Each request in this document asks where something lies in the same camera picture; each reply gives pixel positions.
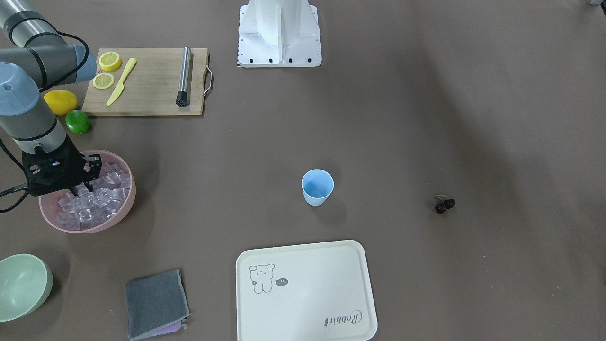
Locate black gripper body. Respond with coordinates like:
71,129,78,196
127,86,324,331
21,136,85,197

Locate pile of clear ice cubes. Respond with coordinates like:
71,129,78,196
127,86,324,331
56,161,132,231

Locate dark red cherries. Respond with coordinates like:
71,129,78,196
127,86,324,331
433,194,456,214

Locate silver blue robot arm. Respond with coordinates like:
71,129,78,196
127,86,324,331
0,0,102,197

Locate light blue cup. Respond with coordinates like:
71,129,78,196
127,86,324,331
301,169,335,206

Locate pink bowl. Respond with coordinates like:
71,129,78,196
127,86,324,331
39,150,137,234

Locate green lime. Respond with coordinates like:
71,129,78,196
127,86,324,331
65,110,91,134

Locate yellow lemon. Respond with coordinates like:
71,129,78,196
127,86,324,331
43,90,79,115

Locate yellow plastic knife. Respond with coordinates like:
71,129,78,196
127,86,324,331
106,58,138,106

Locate lemon slice lower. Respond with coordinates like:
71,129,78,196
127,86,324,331
92,72,115,90

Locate lemon slice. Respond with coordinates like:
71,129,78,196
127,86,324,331
98,51,123,72
92,72,115,90

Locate bamboo cutting board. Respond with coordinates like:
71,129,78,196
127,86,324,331
82,47,212,116

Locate mint green bowl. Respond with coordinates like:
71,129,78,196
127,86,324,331
0,254,53,322

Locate lemon slice upper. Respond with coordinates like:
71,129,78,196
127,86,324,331
98,51,123,72

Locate steel muddler black tip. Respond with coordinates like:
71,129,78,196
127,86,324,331
175,46,193,108

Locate grey folded cloth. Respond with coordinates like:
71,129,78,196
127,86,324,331
124,268,190,341

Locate cream rabbit tray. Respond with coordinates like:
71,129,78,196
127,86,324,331
235,240,378,341

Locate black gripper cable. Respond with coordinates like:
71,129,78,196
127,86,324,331
0,138,30,214

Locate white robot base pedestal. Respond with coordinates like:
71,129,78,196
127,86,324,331
237,0,322,68

